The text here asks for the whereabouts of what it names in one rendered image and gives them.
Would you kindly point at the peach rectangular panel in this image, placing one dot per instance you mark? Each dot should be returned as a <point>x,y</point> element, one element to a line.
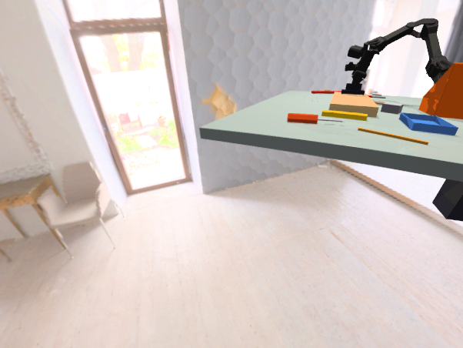
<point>361,104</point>

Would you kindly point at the blue rectangular tray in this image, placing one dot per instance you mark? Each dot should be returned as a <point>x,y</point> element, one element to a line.
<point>428,123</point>

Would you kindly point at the yellow flat bar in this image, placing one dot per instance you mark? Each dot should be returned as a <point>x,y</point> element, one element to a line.
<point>345,115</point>

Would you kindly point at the orange-handled awl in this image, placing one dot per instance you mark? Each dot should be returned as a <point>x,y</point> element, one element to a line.
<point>303,118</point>

